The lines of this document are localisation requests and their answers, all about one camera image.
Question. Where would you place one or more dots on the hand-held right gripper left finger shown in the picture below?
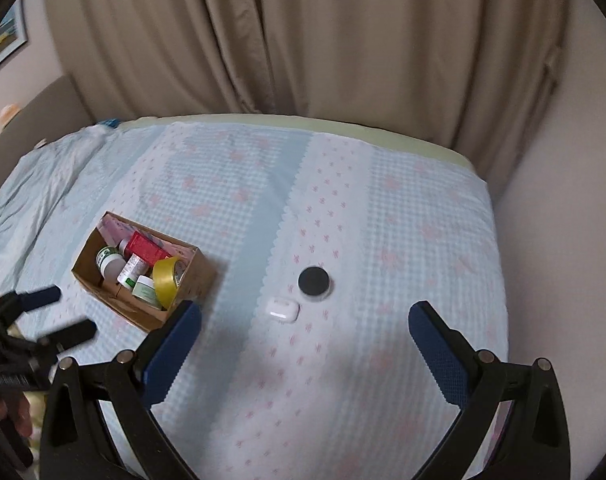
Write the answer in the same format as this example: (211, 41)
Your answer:
(173, 355)

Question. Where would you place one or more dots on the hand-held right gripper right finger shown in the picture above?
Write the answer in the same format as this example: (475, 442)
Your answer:
(435, 355)

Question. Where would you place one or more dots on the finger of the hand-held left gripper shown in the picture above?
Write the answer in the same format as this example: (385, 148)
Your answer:
(73, 335)
(40, 297)

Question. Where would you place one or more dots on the green white jar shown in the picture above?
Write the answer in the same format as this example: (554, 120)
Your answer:
(147, 290)

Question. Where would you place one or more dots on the yellow tape roll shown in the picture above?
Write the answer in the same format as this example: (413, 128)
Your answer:
(165, 280)

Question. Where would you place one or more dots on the white round bottle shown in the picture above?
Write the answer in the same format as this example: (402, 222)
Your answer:
(109, 261)

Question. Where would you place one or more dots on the patterned cardboard box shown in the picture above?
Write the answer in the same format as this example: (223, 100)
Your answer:
(193, 275)

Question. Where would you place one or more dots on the white pill bottle green label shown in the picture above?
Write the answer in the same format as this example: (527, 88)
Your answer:
(131, 271)

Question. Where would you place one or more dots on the small red silver container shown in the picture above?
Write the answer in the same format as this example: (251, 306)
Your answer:
(124, 245)

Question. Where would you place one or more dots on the red tube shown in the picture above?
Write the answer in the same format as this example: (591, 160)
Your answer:
(148, 247)

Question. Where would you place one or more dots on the white earbuds case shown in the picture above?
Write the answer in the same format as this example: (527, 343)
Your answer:
(284, 309)

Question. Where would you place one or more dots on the black lid jar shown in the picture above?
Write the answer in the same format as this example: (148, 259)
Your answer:
(315, 282)

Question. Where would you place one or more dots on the person's left hand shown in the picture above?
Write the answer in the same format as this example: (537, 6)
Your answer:
(13, 407)

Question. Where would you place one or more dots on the crumpled light blue quilt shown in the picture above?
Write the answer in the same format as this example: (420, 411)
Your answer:
(38, 185)

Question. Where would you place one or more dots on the blue pink printed bedsheet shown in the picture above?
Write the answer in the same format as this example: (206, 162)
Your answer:
(358, 210)

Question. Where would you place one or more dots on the grey padded headboard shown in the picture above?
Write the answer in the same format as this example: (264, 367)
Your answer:
(43, 130)

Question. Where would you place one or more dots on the small blue patterned item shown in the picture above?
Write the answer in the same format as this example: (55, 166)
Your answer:
(109, 123)

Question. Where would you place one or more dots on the pale green mattress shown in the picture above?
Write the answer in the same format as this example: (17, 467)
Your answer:
(383, 132)

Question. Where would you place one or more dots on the beige curtain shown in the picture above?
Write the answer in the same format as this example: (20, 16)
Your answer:
(308, 35)

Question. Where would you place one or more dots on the framed wall poster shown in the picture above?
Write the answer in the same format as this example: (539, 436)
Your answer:
(3, 40)

